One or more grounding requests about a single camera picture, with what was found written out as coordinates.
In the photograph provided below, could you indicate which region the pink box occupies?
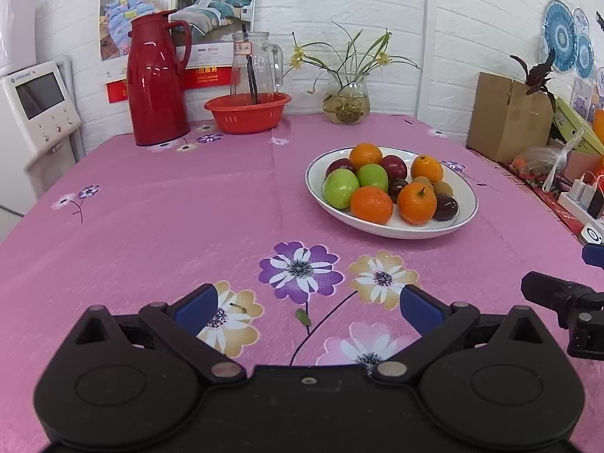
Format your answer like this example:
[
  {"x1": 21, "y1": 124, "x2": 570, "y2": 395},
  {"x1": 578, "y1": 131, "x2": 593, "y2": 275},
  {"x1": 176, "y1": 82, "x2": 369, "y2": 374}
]
[{"x1": 564, "y1": 148, "x2": 602, "y2": 182}]

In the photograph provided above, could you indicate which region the large blue patterned wall disc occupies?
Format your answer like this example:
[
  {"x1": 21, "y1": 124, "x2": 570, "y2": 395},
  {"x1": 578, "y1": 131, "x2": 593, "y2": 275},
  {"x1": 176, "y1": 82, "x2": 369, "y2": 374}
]
[{"x1": 540, "y1": 0, "x2": 579, "y2": 74}]

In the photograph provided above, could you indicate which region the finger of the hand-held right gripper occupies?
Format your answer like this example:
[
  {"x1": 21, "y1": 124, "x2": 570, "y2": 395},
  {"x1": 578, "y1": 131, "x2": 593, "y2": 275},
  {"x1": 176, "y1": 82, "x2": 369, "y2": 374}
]
[
  {"x1": 581, "y1": 244, "x2": 604, "y2": 270},
  {"x1": 521, "y1": 271, "x2": 604, "y2": 359}
]

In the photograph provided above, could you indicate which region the clear plastic bag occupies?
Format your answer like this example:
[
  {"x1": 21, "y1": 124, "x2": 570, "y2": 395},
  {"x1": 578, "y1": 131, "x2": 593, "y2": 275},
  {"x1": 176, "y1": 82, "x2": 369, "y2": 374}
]
[{"x1": 510, "y1": 134, "x2": 581, "y2": 193}]

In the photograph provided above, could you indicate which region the bedding wall poster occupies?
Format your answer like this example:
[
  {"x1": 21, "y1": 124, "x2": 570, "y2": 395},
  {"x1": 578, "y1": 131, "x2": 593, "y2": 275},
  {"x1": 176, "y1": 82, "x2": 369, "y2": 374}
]
[{"x1": 98, "y1": 0, "x2": 258, "y2": 103}]

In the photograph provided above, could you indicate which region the cardboard box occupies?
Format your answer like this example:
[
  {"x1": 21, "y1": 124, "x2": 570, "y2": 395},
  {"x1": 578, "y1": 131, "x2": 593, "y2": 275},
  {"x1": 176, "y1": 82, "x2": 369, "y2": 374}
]
[{"x1": 466, "y1": 72, "x2": 554, "y2": 163}]

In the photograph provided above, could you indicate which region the white plate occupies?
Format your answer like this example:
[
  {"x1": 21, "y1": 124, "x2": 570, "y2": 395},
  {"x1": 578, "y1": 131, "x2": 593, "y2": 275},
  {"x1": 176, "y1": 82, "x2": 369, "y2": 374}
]
[{"x1": 306, "y1": 146, "x2": 479, "y2": 240}]

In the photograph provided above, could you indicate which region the red plum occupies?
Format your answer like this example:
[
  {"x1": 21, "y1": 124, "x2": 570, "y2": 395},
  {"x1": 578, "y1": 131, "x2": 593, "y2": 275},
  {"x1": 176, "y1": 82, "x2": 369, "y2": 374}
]
[
  {"x1": 325, "y1": 158, "x2": 357, "y2": 177},
  {"x1": 380, "y1": 155, "x2": 408, "y2": 181}
]

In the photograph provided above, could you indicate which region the green box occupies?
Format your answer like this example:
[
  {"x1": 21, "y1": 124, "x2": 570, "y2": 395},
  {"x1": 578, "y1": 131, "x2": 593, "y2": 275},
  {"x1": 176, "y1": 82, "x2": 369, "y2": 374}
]
[{"x1": 553, "y1": 97, "x2": 604, "y2": 156}]

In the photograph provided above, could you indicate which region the glass pitcher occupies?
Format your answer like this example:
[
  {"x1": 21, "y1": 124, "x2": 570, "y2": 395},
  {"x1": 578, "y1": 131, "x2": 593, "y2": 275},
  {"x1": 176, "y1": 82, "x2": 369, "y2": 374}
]
[{"x1": 230, "y1": 31, "x2": 285, "y2": 105}]

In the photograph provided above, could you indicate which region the black stirring stick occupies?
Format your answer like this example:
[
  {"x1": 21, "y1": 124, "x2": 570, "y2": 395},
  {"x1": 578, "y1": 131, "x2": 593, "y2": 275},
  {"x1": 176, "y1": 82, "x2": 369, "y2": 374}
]
[{"x1": 240, "y1": 23, "x2": 259, "y2": 105}]

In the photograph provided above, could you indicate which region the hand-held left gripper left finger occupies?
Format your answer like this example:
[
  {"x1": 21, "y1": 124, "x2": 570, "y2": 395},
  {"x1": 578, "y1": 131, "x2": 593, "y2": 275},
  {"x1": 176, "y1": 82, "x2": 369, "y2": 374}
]
[{"x1": 61, "y1": 284, "x2": 247, "y2": 384}]

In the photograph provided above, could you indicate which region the green jujube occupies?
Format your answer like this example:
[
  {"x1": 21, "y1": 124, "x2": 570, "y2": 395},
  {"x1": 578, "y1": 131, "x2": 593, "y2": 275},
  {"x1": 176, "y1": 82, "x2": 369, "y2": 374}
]
[
  {"x1": 357, "y1": 163, "x2": 390, "y2": 193},
  {"x1": 323, "y1": 169, "x2": 360, "y2": 210}
]

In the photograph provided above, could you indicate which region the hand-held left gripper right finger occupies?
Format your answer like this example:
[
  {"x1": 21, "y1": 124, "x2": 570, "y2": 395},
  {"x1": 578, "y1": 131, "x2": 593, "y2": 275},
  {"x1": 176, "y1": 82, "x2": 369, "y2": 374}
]
[{"x1": 373, "y1": 285, "x2": 558, "y2": 383}]

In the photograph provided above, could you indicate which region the orange with stem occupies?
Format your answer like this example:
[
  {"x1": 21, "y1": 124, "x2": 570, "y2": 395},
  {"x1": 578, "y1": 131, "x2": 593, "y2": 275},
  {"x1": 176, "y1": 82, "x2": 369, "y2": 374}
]
[{"x1": 397, "y1": 182, "x2": 438, "y2": 225}]

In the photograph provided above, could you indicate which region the red thermos jug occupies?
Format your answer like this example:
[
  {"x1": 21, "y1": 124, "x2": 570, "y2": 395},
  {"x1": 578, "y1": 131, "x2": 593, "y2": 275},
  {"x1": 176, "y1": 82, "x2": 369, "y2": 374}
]
[{"x1": 126, "y1": 10, "x2": 193, "y2": 147}]

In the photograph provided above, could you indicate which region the white power strip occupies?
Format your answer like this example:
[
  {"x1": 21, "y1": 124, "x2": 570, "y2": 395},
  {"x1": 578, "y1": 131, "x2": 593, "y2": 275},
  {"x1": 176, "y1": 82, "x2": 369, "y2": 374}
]
[{"x1": 559, "y1": 191, "x2": 604, "y2": 234}]

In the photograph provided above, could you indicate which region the white appliance with screen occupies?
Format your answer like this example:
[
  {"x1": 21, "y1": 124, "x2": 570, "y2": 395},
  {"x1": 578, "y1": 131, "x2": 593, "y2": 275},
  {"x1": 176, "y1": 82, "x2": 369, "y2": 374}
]
[{"x1": 0, "y1": 54, "x2": 86, "y2": 215}]

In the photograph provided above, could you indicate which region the medium blue patterned wall disc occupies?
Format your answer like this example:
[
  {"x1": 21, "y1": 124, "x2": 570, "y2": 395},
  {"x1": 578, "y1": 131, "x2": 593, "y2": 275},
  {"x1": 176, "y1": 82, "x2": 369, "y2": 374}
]
[{"x1": 576, "y1": 33, "x2": 596, "y2": 81}]

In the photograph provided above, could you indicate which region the red plastic basin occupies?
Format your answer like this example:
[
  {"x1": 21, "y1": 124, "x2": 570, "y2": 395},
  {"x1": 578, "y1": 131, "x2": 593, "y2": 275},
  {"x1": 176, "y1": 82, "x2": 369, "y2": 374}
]
[{"x1": 204, "y1": 93, "x2": 292, "y2": 135}]

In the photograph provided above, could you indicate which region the orchid plant with yellow flowers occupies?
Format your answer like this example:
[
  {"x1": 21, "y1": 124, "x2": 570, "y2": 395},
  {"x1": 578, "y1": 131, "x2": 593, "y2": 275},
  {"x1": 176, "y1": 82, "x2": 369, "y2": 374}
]
[{"x1": 283, "y1": 21, "x2": 421, "y2": 114}]

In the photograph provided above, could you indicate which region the pink floral tablecloth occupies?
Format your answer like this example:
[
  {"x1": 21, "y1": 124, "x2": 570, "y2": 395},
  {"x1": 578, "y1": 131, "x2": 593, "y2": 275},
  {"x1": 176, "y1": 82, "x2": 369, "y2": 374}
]
[{"x1": 0, "y1": 114, "x2": 604, "y2": 453}]

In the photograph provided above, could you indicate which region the glass vase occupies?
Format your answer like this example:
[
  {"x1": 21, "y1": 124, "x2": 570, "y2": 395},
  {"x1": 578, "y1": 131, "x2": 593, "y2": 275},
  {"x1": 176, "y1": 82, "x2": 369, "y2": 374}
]
[{"x1": 323, "y1": 72, "x2": 370, "y2": 126}]

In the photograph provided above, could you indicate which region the purple leaf plant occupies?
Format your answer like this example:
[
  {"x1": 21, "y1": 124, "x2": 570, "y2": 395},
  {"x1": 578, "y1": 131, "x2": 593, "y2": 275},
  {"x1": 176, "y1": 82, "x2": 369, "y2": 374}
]
[{"x1": 510, "y1": 49, "x2": 558, "y2": 111}]

